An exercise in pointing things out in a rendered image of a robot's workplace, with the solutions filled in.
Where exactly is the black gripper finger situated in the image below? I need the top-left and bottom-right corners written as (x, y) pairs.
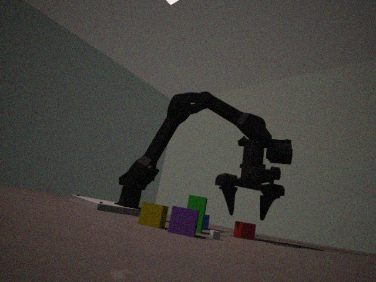
top-left (219, 185), bottom-right (238, 216)
top-left (260, 194), bottom-right (280, 220)

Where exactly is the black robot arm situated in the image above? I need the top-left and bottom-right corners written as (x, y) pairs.
top-left (115, 92), bottom-right (293, 209)

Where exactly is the yellow block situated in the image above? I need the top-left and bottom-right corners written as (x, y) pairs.
top-left (138, 202), bottom-right (169, 229)

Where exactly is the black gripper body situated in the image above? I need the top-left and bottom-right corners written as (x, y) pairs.
top-left (215, 158), bottom-right (285, 196)

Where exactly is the purple block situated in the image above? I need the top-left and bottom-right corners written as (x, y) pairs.
top-left (168, 206), bottom-right (199, 237)

